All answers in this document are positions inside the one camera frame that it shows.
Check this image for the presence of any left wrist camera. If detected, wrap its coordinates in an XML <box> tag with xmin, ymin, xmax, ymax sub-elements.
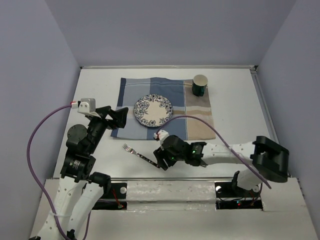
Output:
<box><xmin>70</xmin><ymin>98</ymin><xmax>101</xmax><ymax>118</ymax></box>

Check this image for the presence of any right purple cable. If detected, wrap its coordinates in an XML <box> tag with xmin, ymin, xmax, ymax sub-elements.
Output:
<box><xmin>156</xmin><ymin>114</ymin><xmax>273</xmax><ymax>208</ymax></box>

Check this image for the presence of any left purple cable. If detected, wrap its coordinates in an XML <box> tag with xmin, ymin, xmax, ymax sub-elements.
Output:
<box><xmin>26</xmin><ymin>103</ymin><xmax>90</xmax><ymax>240</ymax></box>

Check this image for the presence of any silver fork patterned handle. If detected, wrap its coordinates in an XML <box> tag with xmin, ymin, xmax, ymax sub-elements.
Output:
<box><xmin>122</xmin><ymin>144</ymin><xmax>160</xmax><ymax>169</ymax></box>

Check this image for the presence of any purple cable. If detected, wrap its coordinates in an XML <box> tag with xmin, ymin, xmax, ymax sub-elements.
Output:
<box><xmin>156</xmin><ymin>114</ymin><xmax>273</xmax><ymax>208</ymax></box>
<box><xmin>26</xmin><ymin>103</ymin><xmax>90</xmax><ymax>240</ymax></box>

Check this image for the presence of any blue beige plaid cloth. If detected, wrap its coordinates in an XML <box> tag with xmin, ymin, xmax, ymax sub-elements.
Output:
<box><xmin>110</xmin><ymin>77</ymin><xmax>216</xmax><ymax>141</ymax></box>

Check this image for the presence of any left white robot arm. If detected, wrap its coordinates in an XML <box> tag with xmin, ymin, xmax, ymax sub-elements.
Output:
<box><xmin>27</xmin><ymin>101</ymin><xmax>129</xmax><ymax>240</ymax></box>

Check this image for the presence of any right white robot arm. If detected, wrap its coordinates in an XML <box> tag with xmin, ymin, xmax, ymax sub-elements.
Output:
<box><xmin>153</xmin><ymin>130</ymin><xmax>290</xmax><ymax>196</ymax></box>

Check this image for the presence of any blue floral ceramic plate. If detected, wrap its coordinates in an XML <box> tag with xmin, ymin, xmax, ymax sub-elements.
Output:
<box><xmin>133</xmin><ymin>94</ymin><xmax>173</xmax><ymax>128</ymax></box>

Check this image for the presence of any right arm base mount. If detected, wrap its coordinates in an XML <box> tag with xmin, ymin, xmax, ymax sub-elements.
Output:
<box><xmin>215</xmin><ymin>181</ymin><xmax>263</xmax><ymax>210</ymax></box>

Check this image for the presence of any paper cup green base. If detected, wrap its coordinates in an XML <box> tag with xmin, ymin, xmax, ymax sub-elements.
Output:
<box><xmin>192</xmin><ymin>74</ymin><xmax>208</xmax><ymax>97</ymax></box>

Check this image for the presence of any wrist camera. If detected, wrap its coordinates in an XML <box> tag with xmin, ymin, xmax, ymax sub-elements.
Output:
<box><xmin>153</xmin><ymin>130</ymin><xmax>170</xmax><ymax>145</ymax></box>
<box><xmin>70</xmin><ymin>98</ymin><xmax>101</xmax><ymax>118</ymax></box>

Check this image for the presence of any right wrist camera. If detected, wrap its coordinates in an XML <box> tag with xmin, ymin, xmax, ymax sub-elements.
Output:
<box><xmin>153</xmin><ymin>130</ymin><xmax>170</xmax><ymax>145</ymax></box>

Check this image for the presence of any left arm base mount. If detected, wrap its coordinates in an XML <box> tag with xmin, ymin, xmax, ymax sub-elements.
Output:
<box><xmin>92</xmin><ymin>182</ymin><xmax>127</xmax><ymax>211</ymax></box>

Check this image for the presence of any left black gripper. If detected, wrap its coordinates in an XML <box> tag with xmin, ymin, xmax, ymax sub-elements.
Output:
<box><xmin>87</xmin><ymin>105</ymin><xmax>129</xmax><ymax>153</ymax></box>

